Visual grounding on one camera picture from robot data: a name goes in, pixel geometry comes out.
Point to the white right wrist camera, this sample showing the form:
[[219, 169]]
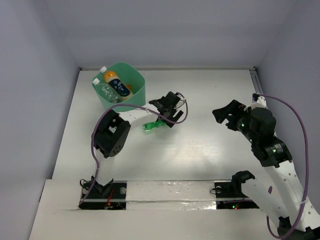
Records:
[[258, 101]]

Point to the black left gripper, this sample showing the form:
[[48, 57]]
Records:
[[166, 108]]

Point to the clear water bottle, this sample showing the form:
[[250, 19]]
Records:
[[105, 91]]

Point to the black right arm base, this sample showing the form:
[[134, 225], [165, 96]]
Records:
[[229, 194]]

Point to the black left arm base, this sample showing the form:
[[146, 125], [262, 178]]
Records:
[[111, 196]]

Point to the green plastic bin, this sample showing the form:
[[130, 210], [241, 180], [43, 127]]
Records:
[[129, 76]]

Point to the green plastic soda bottle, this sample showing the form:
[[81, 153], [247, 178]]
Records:
[[152, 125]]

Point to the small orange pulp bottle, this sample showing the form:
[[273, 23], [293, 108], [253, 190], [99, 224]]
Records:
[[129, 87]]

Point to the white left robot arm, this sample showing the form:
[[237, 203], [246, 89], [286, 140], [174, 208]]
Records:
[[112, 129]]

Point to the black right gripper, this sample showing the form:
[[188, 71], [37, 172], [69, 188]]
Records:
[[234, 107]]

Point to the orange bottle with blue label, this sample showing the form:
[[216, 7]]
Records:
[[113, 80]]

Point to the silver foil tape strip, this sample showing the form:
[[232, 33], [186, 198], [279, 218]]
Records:
[[170, 195]]

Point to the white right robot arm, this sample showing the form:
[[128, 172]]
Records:
[[294, 216]]

